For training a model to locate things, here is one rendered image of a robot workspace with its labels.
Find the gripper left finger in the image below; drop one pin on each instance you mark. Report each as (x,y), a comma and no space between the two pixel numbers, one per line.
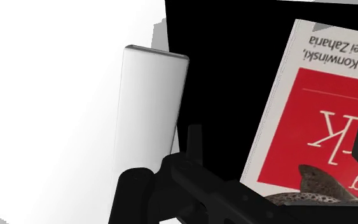
(197,189)

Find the red and white book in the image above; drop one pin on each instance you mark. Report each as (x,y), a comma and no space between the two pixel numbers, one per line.
(290,124)

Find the white flat rectangular slab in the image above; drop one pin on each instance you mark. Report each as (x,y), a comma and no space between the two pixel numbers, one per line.
(150,108)

